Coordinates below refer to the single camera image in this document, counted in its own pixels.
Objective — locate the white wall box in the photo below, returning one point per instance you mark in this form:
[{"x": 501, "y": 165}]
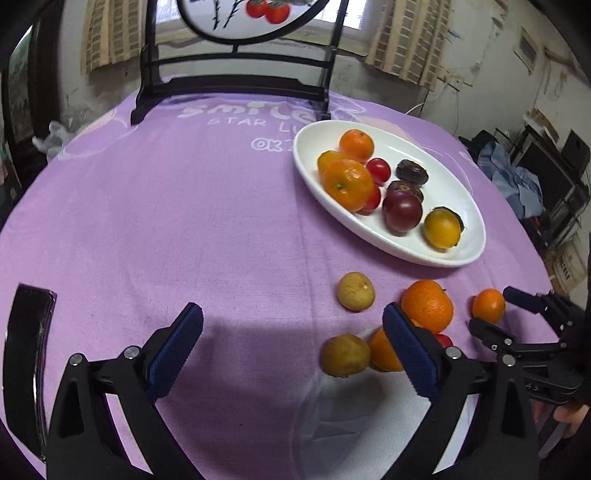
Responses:
[{"x": 526, "y": 50}]

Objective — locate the person's right hand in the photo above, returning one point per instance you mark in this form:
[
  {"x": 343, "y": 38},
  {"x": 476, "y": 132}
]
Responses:
[{"x": 572, "y": 417}]

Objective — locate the white labelled container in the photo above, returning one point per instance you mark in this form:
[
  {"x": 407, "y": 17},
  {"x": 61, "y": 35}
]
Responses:
[{"x": 570, "y": 270}]

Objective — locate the large orange mandarin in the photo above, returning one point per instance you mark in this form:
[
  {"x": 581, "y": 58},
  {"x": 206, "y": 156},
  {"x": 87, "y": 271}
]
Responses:
[{"x": 347, "y": 183}]

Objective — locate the black bag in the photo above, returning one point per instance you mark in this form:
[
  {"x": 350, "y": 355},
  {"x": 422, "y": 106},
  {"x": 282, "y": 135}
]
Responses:
[{"x": 475, "y": 141}]

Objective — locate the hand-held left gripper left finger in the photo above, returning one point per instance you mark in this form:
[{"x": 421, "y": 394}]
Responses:
[{"x": 175, "y": 353}]

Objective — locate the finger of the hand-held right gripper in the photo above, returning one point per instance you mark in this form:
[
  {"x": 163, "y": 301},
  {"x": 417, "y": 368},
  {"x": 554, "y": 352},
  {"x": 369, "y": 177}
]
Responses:
[
  {"x": 524, "y": 299},
  {"x": 489, "y": 332}
]

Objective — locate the black monitor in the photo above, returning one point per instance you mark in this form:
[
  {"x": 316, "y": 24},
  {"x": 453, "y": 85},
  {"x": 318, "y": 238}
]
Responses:
[{"x": 549, "y": 170}]

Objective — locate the large dull yellow plum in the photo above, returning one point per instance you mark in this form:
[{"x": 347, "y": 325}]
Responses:
[{"x": 345, "y": 355}]

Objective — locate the black smartphone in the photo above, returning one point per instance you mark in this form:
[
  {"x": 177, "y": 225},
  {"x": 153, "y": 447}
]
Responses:
[{"x": 27, "y": 369}]

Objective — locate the black speaker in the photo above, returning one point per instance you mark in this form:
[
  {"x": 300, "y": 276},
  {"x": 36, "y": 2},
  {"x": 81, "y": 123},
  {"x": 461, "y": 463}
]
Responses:
[{"x": 576, "y": 150}]

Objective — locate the greenish yellow citrus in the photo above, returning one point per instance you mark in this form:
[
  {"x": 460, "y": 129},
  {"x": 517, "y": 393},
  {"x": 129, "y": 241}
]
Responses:
[{"x": 441, "y": 229}]

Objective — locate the black framed painted screen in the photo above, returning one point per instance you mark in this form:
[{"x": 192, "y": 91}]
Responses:
[{"x": 231, "y": 87}]

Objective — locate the blue cloth pile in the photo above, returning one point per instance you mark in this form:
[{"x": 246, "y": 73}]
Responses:
[{"x": 512, "y": 180}]

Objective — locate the dark wooden cabinet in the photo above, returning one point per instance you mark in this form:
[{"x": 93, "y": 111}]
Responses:
[{"x": 41, "y": 92}]

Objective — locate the small orange mandarin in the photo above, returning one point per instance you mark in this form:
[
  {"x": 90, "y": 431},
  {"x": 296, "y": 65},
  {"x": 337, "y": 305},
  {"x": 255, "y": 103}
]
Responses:
[{"x": 488, "y": 304}]

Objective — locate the dark red plum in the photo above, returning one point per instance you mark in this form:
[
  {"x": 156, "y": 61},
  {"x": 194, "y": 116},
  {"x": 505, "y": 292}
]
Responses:
[{"x": 402, "y": 212}]

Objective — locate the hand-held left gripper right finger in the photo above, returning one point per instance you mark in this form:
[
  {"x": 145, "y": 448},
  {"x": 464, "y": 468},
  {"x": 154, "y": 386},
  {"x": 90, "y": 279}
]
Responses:
[{"x": 411, "y": 350}]

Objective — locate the beige checked curtain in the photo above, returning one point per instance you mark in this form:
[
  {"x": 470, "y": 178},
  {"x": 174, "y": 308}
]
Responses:
[
  {"x": 411, "y": 46},
  {"x": 111, "y": 37}
]

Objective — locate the small pale yellow plum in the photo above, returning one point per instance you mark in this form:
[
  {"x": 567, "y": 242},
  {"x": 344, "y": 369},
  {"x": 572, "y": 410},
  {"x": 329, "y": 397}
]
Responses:
[{"x": 355, "y": 290}]

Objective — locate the white plastic bag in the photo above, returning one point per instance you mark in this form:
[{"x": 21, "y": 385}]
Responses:
[{"x": 55, "y": 138}]

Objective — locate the red cherry tomato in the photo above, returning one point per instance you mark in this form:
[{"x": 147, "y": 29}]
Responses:
[
  {"x": 373, "y": 201},
  {"x": 378, "y": 169},
  {"x": 444, "y": 340}
]

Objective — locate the dark purple passionfruit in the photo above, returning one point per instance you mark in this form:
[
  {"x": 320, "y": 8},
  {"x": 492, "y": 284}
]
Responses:
[{"x": 412, "y": 171}]

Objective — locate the white oval plate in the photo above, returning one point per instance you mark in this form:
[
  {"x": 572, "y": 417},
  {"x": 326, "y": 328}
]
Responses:
[{"x": 466, "y": 244}]

